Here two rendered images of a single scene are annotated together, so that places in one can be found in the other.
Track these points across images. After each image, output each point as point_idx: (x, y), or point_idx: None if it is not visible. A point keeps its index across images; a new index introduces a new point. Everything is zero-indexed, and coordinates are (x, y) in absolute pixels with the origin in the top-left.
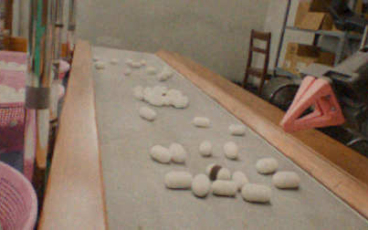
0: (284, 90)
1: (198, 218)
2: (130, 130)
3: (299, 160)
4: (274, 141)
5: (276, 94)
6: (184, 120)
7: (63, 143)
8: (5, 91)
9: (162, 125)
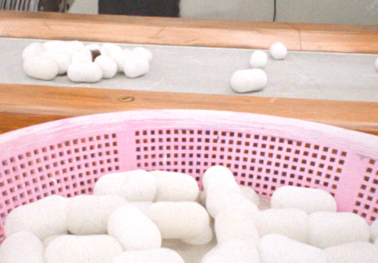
0: (45, 0)
1: None
2: None
3: (369, 48)
4: (306, 46)
5: (38, 9)
6: (231, 71)
7: None
8: (87, 251)
9: (281, 86)
